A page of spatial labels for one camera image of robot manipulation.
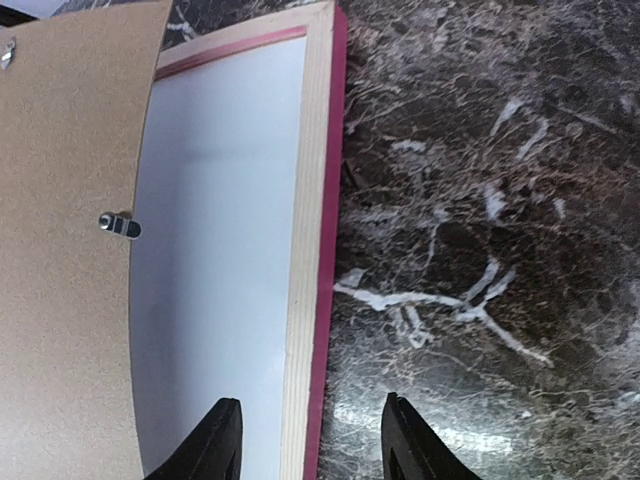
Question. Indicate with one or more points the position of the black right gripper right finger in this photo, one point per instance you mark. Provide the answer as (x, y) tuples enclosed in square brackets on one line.
[(411, 450)]

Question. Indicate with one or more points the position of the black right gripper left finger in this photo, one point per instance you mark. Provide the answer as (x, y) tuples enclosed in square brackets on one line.
[(212, 451)]

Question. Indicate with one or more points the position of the landscape photo print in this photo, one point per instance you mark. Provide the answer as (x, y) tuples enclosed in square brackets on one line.
[(210, 272)]

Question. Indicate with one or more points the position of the metal turn clip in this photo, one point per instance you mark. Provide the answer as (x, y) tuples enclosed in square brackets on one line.
[(120, 225)]

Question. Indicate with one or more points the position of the brown cardboard backing board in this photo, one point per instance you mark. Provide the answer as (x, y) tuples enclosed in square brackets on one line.
[(73, 109)]

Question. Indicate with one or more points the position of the light wooden picture frame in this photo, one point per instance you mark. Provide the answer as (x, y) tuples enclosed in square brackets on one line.
[(323, 26)]

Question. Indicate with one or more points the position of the metal hanger clip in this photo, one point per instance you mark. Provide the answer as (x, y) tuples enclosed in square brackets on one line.
[(8, 54)]

